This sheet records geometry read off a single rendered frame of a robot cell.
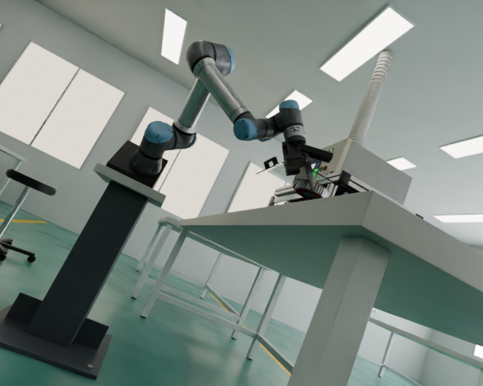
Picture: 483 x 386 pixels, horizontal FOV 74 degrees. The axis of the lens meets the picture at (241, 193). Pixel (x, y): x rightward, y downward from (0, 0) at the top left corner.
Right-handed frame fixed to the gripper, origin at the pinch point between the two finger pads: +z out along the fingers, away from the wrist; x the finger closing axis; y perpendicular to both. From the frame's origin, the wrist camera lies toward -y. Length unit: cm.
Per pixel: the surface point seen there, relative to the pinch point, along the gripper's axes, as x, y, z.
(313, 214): 54, 10, 17
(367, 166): -36, -33, -18
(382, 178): -39, -39, -12
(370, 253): 61, 4, 25
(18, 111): -337, 393, -299
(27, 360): -11, 107, 42
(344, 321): 61, 10, 33
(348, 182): -20.0, -18.5, -7.3
